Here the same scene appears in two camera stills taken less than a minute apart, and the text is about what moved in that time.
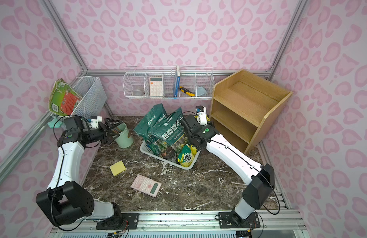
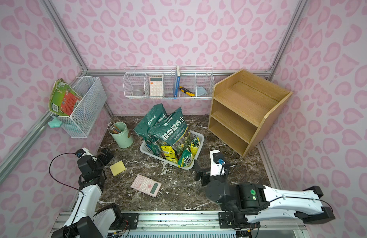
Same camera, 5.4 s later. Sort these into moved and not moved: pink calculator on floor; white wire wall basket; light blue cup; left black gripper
Moved: left black gripper
Not moved: white wire wall basket; light blue cup; pink calculator on floor
